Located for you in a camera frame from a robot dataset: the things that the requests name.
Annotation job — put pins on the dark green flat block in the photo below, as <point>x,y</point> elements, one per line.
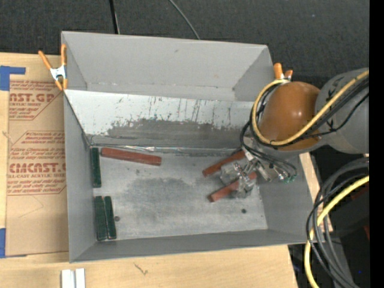
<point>96,167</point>
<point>110,217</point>
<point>100,218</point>

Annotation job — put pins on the grey metal bin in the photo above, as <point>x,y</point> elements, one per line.
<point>168,190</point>

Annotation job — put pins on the brown cardboard board red print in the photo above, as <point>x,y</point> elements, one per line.
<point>36,214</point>

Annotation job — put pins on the red-brown flat block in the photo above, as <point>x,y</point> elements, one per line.
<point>223,190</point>
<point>218,165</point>
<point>130,156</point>

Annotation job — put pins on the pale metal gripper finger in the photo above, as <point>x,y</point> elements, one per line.
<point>231,172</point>
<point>243,189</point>

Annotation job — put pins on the black cylinder on white bracket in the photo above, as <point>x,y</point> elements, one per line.
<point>270,169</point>

